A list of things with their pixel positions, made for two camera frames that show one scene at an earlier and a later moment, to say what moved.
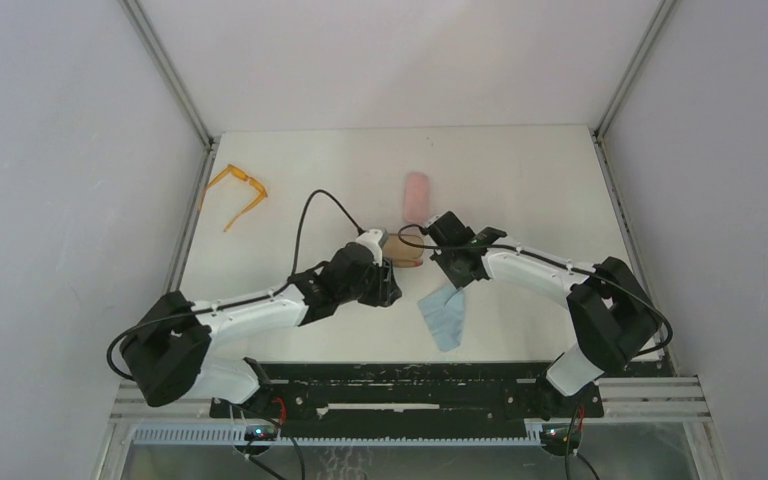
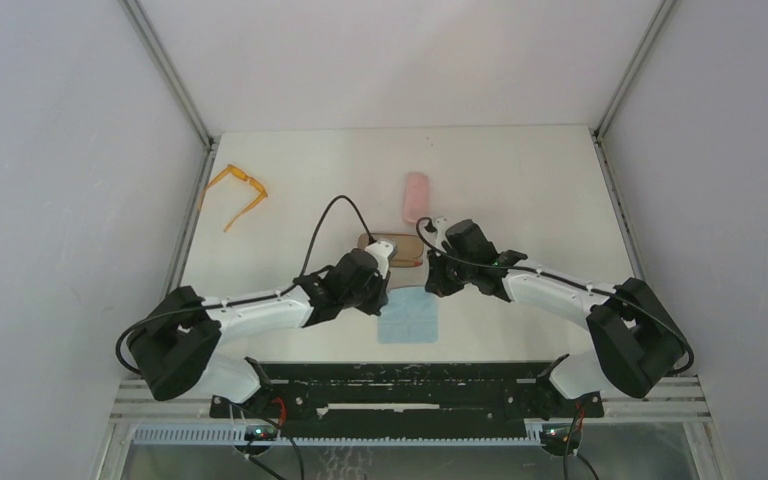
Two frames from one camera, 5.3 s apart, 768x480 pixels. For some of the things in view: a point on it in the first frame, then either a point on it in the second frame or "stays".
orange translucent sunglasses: [241, 174] stays
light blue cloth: [443, 311] to [410, 316]
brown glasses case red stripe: [404, 250] stays
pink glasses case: [417, 197] stays
